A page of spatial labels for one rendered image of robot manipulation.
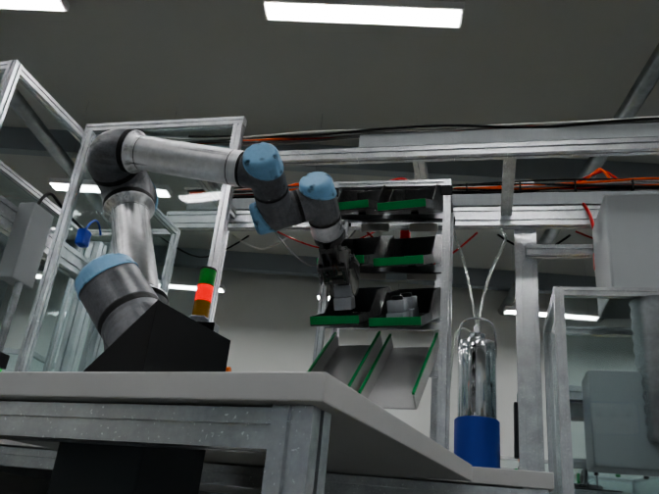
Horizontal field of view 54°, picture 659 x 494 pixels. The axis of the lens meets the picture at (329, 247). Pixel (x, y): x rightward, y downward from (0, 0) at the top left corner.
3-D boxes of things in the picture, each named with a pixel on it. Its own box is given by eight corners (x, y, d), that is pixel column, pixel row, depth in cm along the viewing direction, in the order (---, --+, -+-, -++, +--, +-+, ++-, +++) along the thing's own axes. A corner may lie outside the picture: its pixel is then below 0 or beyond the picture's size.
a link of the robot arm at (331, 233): (310, 210, 150) (345, 207, 149) (315, 225, 153) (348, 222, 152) (306, 230, 145) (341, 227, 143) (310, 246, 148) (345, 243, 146)
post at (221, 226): (187, 422, 180) (241, 123, 220) (177, 421, 180) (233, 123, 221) (192, 424, 182) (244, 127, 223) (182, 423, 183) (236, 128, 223)
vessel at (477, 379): (497, 418, 220) (496, 312, 235) (455, 415, 223) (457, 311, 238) (497, 424, 232) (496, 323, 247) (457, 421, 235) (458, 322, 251)
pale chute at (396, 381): (417, 410, 144) (414, 392, 143) (361, 408, 149) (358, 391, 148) (440, 348, 169) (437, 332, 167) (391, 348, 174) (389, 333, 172)
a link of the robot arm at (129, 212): (98, 348, 118) (87, 154, 151) (128, 384, 129) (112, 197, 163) (163, 328, 118) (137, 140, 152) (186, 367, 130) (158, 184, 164)
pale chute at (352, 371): (351, 406, 147) (347, 389, 146) (299, 405, 153) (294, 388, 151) (383, 346, 172) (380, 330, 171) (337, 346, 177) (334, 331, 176)
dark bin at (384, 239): (364, 264, 164) (362, 235, 164) (317, 267, 169) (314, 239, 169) (395, 260, 190) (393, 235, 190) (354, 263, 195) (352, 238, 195)
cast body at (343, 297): (351, 310, 159) (349, 281, 159) (333, 311, 160) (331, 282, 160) (357, 307, 167) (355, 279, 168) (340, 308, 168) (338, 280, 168)
